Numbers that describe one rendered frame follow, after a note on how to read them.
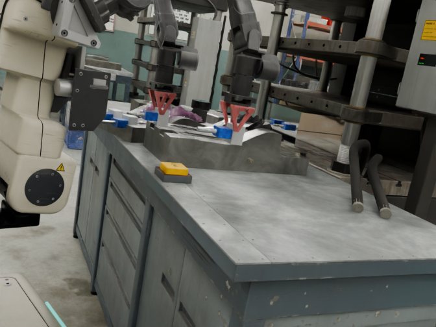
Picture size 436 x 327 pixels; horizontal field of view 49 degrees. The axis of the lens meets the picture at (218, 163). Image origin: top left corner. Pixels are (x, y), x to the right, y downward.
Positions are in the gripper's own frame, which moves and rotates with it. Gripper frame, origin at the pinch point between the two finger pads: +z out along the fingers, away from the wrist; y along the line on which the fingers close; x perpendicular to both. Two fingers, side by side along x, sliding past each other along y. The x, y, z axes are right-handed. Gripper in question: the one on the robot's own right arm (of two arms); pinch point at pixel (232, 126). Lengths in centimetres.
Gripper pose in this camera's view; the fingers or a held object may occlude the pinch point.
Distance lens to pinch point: 132.9
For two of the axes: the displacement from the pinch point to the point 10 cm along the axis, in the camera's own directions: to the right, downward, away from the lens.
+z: -1.9, 9.6, 2.0
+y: -3.9, -2.6, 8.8
